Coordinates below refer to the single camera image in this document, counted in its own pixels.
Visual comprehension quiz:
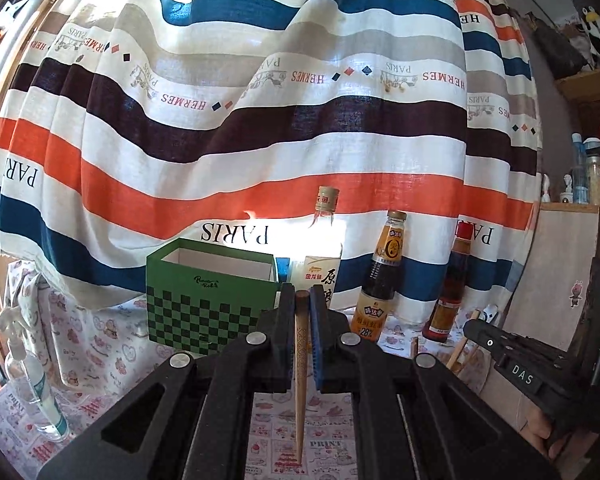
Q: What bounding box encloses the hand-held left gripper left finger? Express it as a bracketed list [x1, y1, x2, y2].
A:
[37, 282, 296, 480]

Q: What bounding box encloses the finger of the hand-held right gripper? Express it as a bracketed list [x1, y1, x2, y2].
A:
[463, 319, 512, 362]

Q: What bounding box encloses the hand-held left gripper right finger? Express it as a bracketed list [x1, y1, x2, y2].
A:
[310, 284, 563, 480]

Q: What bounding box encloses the person's right hand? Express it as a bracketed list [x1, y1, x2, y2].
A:
[525, 400, 581, 461]

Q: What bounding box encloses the red cap sauce bottle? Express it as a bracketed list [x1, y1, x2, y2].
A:
[421, 221, 476, 345]

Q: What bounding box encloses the cooking wine bottle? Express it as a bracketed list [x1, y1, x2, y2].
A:
[292, 186, 343, 311]

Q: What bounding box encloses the dark oyster sauce bottle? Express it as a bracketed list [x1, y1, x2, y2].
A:
[354, 210, 408, 343]

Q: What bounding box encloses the green checkered box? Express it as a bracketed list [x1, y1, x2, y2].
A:
[146, 238, 280, 358]

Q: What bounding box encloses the beige board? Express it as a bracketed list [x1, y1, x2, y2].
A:
[500, 202, 600, 351]

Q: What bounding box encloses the blue cap bottle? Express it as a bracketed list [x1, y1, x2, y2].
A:
[571, 132, 588, 205]

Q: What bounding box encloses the bear print cloth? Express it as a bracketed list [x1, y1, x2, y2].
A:
[2, 260, 481, 401]

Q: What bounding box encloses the bottle with beige contents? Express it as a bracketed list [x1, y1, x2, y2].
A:
[584, 137, 600, 211]

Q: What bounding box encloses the striped curtain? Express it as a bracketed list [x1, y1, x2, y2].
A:
[0, 0, 541, 331]

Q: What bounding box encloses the white spray bottle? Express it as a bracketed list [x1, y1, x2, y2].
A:
[0, 305, 71, 443]

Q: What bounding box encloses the wooden shelf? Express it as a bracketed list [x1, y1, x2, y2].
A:
[555, 65, 600, 106]

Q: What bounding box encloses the penguin plush toy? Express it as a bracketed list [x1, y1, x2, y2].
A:
[577, 2, 600, 66]

